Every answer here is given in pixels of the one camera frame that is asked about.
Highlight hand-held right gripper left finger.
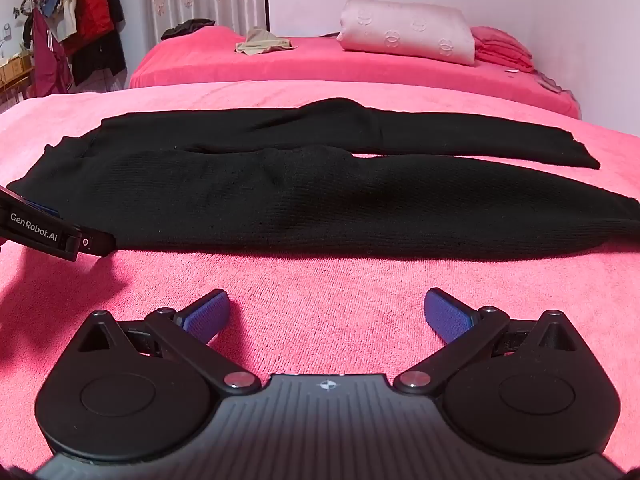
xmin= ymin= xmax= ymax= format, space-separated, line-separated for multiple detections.
xmin=75 ymin=288 xmax=262 ymax=395

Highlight black pants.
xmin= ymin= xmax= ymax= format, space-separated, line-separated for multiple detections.
xmin=7 ymin=97 xmax=640 ymax=262

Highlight wooden cabinet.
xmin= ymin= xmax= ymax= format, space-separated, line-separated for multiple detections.
xmin=0 ymin=52 xmax=37 ymax=111

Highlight red striped pillow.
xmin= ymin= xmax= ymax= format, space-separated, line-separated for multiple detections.
xmin=470 ymin=26 xmax=536 ymax=74

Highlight beige garment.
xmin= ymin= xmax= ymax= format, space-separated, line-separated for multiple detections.
xmin=235 ymin=26 xmax=299 ymax=56

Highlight light pink embossed pillow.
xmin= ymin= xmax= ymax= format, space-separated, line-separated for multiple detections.
xmin=336 ymin=0 xmax=476 ymax=66

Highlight hanging maroon garment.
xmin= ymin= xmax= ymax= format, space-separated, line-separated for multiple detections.
xmin=31 ymin=7 xmax=72 ymax=97

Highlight dark crumpled garment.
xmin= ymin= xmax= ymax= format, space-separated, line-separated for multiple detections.
xmin=160 ymin=18 xmax=216 ymax=42

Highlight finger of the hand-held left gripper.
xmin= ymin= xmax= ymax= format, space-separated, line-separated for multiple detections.
xmin=22 ymin=200 xmax=63 ymax=220
xmin=77 ymin=230 xmax=117 ymax=259

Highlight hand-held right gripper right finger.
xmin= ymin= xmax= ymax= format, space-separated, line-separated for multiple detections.
xmin=393 ymin=287 xmax=581 ymax=395

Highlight hanging red vest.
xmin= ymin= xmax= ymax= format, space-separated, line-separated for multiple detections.
xmin=74 ymin=0 xmax=117 ymax=57

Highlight hanging cream shirt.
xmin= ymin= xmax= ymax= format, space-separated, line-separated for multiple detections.
xmin=56 ymin=0 xmax=82 ymax=42

